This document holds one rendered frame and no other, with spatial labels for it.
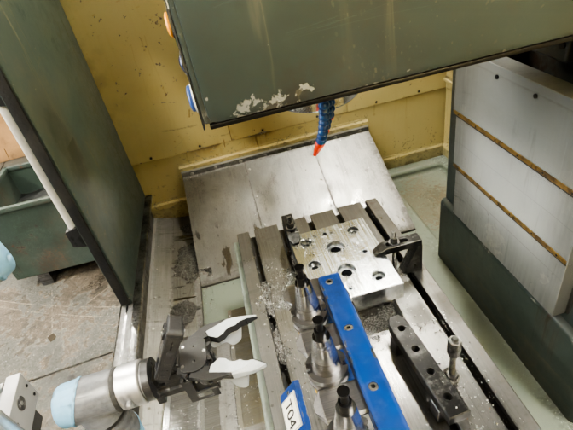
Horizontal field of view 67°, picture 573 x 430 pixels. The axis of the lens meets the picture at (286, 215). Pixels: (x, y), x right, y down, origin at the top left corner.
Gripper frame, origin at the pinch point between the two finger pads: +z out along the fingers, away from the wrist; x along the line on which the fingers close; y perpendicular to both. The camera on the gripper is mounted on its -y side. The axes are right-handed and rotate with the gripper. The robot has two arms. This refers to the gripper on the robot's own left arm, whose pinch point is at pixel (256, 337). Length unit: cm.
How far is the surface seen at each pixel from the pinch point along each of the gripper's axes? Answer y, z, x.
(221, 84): -44.2, 6.8, 3.2
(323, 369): -4.3, 9.1, 12.8
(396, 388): 30.4, 24.2, -0.8
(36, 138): -24, -41, -60
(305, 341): -1.8, 7.9, 5.3
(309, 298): -7.1, 10.5, 1.5
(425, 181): 64, 86, -116
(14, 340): 114, -152, -147
